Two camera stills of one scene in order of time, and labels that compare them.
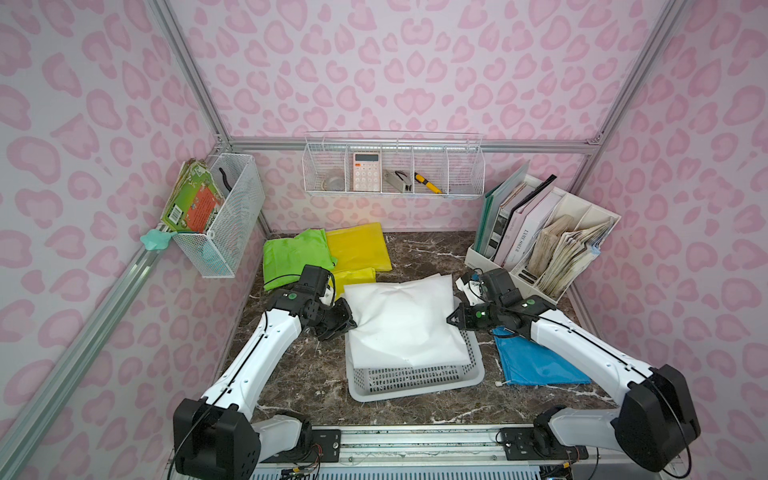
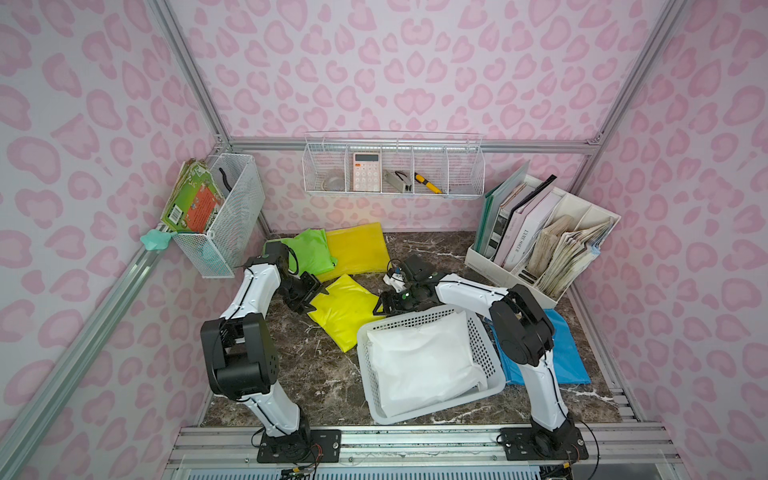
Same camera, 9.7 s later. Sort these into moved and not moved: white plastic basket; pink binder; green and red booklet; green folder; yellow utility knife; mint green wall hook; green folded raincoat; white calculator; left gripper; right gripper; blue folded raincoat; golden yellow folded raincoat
Moved: left gripper; white plastic basket; right gripper
Not moved: green folded raincoat; yellow utility knife; pink binder; mint green wall hook; golden yellow folded raincoat; green and red booklet; blue folded raincoat; white calculator; green folder
